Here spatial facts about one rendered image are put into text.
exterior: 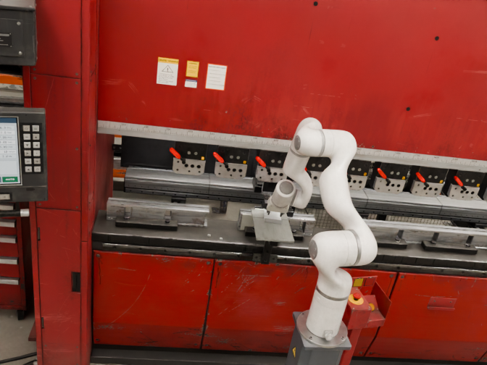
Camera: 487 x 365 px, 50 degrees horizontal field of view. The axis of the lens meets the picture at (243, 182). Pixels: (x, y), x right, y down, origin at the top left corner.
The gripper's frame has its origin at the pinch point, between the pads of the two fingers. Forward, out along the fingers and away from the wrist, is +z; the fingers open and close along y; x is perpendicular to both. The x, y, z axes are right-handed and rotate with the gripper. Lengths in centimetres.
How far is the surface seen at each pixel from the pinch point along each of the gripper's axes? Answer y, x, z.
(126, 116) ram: 74, -24, -28
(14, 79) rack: 184, -104, 92
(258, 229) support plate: 7.1, 10.3, -0.2
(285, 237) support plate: -5.7, 12.5, -2.0
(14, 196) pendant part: 102, 27, -49
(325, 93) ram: -13, -46, -38
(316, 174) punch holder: -17.3, -20.0, -6.6
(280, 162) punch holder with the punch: 1.4, -21.2, -10.8
